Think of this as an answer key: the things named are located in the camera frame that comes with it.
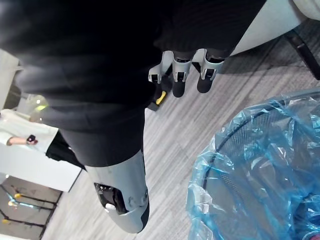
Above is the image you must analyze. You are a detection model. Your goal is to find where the black metal furniture leg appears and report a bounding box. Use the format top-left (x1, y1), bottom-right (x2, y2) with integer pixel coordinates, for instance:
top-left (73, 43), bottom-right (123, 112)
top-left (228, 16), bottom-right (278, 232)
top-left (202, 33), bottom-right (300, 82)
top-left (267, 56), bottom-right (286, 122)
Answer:
top-left (284, 29), bottom-right (320, 81)

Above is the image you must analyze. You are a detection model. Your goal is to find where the black frame with yellow feet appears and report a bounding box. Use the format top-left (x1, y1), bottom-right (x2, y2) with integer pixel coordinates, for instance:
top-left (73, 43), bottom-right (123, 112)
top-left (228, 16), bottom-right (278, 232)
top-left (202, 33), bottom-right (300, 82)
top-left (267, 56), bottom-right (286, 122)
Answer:
top-left (0, 184), bottom-right (63, 226)

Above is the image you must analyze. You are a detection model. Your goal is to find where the yellow and black tool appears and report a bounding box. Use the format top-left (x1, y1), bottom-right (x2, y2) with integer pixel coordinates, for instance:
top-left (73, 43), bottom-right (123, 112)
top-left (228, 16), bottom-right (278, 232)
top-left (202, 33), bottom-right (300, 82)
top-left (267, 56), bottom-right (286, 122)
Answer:
top-left (147, 83), bottom-right (168, 113)

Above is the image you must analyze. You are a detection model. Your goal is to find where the person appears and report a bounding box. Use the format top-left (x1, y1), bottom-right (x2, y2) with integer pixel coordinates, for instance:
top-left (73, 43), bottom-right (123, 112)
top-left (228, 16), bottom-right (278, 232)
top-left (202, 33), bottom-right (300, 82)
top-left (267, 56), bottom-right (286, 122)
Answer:
top-left (0, 94), bottom-right (60, 157)

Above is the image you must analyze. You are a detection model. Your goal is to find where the white table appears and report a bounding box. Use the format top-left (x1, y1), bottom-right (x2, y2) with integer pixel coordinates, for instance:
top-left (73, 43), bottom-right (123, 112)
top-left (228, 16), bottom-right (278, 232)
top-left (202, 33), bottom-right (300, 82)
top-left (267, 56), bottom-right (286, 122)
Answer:
top-left (0, 143), bottom-right (83, 193)

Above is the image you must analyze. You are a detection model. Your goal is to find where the black hand controller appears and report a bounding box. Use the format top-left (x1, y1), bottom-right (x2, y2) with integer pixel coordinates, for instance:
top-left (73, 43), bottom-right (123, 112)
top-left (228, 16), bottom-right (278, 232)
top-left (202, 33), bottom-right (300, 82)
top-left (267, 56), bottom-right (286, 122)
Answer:
top-left (25, 134), bottom-right (39, 146)

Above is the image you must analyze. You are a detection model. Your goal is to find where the black wire mesh bin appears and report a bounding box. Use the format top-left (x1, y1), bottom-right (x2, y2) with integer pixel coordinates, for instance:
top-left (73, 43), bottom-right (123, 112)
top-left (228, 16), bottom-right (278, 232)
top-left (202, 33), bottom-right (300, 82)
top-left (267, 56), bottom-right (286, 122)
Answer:
top-left (199, 90), bottom-right (320, 240)

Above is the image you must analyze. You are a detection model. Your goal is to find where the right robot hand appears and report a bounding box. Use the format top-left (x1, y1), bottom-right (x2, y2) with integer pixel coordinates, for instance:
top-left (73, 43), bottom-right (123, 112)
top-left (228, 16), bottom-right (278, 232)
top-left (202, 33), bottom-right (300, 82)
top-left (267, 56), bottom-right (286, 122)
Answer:
top-left (0, 0), bottom-right (266, 235)

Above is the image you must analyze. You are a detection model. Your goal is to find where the blue plastic rubbish bag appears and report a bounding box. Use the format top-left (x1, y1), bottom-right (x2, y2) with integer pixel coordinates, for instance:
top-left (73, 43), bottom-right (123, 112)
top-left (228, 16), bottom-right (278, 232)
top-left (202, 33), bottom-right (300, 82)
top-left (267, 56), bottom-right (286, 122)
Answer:
top-left (186, 88), bottom-right (320, 240)

